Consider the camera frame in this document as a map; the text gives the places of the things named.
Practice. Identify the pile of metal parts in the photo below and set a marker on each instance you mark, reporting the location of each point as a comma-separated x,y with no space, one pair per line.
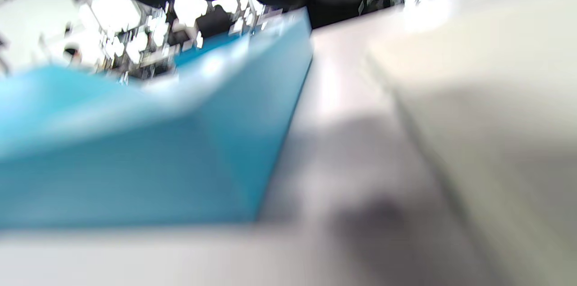
148,42

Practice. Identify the blue plastic bin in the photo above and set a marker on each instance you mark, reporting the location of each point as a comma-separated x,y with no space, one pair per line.
135,159

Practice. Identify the white box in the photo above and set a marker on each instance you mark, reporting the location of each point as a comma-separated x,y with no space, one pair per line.
496,110

